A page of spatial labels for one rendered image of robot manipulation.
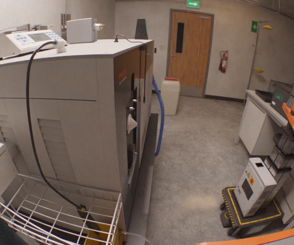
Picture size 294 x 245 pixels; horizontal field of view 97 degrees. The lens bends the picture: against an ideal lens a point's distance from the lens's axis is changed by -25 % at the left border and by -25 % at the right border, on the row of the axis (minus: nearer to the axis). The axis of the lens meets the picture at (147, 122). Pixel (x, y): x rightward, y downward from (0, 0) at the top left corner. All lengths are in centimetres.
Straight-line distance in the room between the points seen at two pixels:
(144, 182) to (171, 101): 243
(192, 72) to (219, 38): 112
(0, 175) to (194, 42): 426
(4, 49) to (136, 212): 85
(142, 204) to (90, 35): 86
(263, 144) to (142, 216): 195
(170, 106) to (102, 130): 297
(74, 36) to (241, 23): 421
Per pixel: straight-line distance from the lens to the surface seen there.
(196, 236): 167
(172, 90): 316
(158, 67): 434
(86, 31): 89
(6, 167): 52
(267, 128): 233
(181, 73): 440
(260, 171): 136
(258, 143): 239
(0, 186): 52
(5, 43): 63
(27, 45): 59
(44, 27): 77
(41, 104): 40
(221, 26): 450
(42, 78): 37
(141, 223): 83
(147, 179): 100
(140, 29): 135
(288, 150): 132
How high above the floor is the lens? 147
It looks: 29 degrees down
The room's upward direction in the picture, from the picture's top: 3 degrees clockwise
